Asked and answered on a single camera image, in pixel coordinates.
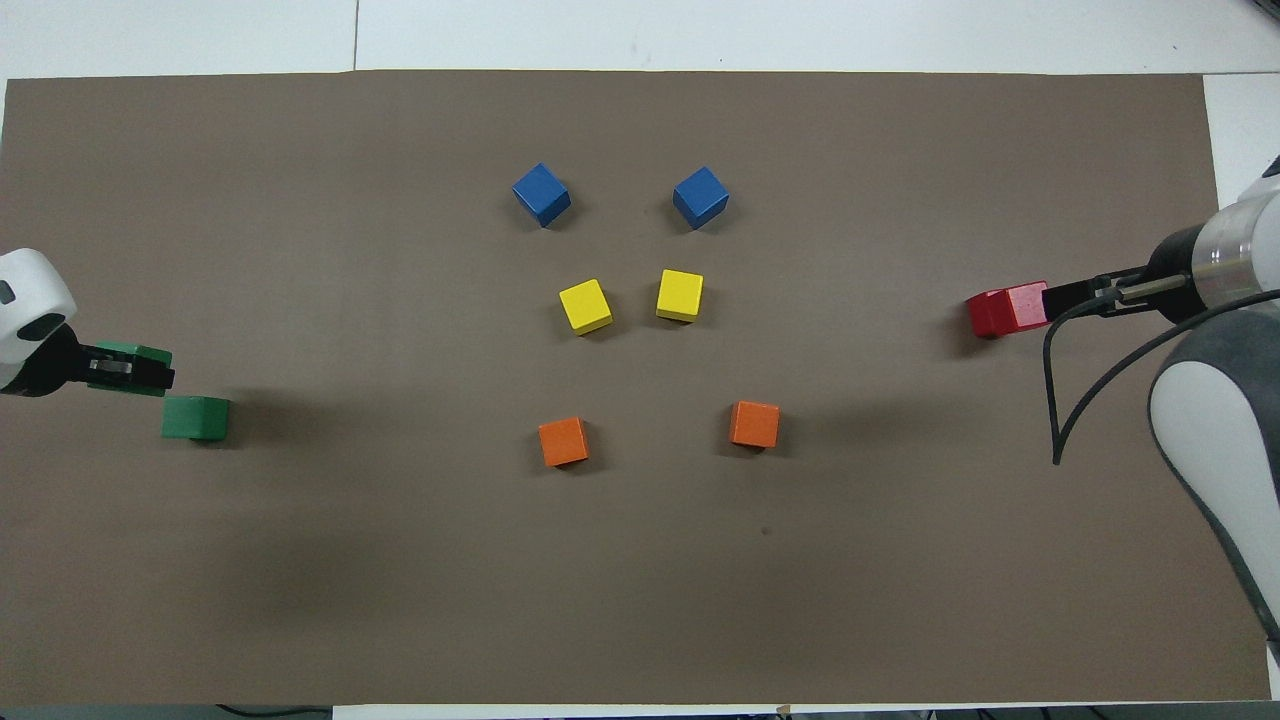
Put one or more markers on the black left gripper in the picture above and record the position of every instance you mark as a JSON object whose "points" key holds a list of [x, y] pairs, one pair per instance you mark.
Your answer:
{"points": [[55, 360]]}

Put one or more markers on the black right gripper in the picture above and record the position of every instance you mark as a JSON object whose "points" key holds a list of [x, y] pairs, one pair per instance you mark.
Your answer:
{"points": [[1175, 275]]}

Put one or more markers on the green wooden cube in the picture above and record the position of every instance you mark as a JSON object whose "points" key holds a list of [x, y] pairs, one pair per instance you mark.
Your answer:
{"points": [[140, 351], [195, 418]]}

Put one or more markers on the red wooden cube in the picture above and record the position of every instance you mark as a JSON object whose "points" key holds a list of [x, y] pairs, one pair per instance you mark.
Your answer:
{"points": [[1025, 305], [978, 320]]}

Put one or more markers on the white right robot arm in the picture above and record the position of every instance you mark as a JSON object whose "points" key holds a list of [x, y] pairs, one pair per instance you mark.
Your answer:
{"points": [[1190, 400]]}

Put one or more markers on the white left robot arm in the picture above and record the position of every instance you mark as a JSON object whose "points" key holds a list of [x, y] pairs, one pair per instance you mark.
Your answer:
{"points": [[25, 290]]}

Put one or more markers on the orange wooden cube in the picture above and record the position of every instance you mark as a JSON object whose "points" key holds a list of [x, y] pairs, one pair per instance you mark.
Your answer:
{"points": [[563, 441], [754, 424]]}

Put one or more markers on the blue wooden cube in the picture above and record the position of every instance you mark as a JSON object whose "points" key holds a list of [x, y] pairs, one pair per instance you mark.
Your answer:
{"points": [[541, 195], [700, 197]]}

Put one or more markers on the yellow wooden cube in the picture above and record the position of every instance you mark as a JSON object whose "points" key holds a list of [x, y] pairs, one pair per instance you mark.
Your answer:
{"points": [[585, 306], [680, 295]]}

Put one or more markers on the brown table mat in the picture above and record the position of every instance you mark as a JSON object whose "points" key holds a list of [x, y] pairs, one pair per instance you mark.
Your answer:
{"points": [[640, 600]]}

